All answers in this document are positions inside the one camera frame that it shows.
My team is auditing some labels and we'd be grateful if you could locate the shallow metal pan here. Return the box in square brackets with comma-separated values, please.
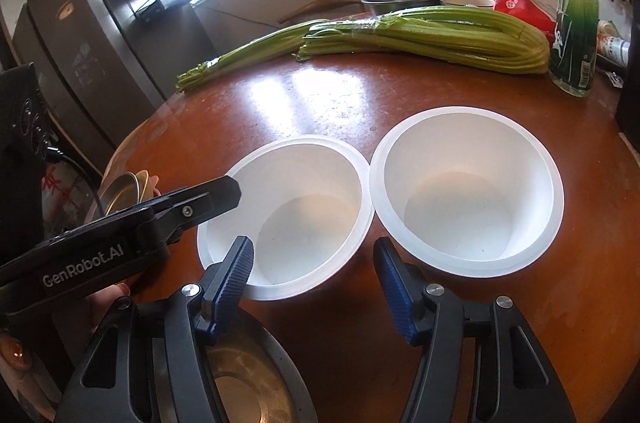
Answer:
[150, 304, 319, 423]

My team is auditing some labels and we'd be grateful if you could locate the yellow plastic plate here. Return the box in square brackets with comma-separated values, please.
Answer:
[134, 170, 153, 203]

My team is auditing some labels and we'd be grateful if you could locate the dark refrigerator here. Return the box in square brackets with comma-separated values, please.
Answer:
[13, 0, 216, 171]

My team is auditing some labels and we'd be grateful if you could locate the long green celery bunch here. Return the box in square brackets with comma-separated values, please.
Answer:
[176, 19, 326, 92]

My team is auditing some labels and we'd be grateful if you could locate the green label plastic bottle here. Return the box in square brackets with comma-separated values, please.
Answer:
[550, 0, 599, 97]

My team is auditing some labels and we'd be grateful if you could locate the small white jar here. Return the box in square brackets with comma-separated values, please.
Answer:
[597, 34, 630, 68]

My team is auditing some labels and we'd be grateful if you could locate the red snack bag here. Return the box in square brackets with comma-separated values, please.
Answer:
[494, 0, 555, 35]

